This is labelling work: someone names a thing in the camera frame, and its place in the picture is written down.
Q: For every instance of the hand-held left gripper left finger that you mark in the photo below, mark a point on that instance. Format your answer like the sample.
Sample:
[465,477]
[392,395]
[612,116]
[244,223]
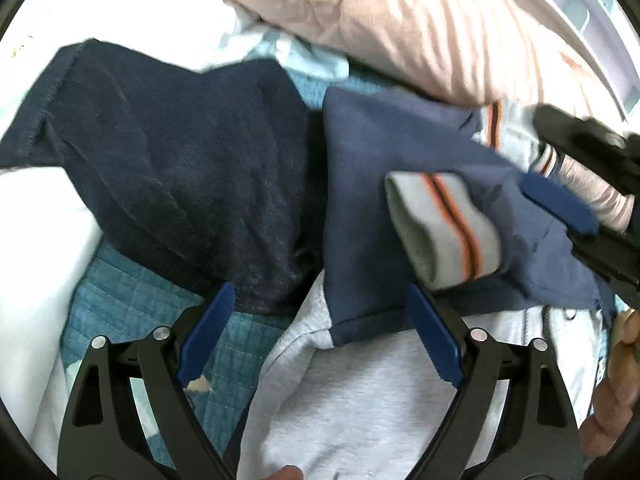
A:
[205,332]

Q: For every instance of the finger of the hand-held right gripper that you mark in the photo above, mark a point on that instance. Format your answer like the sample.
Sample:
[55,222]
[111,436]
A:
[560,202]
[590,145]

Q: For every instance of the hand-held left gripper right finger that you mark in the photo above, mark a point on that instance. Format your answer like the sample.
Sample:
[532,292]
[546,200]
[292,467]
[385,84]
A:
[435,340]

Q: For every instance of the dark denim jacket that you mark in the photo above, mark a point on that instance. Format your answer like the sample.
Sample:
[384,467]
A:
[175,160]

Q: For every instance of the grey and blue striped sweatshirt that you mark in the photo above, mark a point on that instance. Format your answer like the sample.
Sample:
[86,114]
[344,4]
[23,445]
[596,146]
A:
[360,170]

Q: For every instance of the person's left hand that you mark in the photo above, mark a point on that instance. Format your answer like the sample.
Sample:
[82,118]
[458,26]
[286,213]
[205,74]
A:
[286,474]

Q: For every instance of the person's right hand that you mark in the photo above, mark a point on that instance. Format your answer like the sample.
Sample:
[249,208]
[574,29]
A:
[617,375]

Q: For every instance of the lavender shelf unit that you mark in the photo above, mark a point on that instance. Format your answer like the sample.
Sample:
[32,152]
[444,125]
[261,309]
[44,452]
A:
[575,5]

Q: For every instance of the white blanket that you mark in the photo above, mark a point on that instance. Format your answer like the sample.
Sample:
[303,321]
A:
[35,270]

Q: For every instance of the pink quilt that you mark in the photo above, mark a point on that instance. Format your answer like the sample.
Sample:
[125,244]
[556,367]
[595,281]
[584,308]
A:
[400,25]

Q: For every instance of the light blue striped pillow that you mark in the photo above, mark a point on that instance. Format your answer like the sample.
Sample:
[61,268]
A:
[290,55]

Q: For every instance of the white pillow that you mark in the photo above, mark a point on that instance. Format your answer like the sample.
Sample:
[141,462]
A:
[125,10]

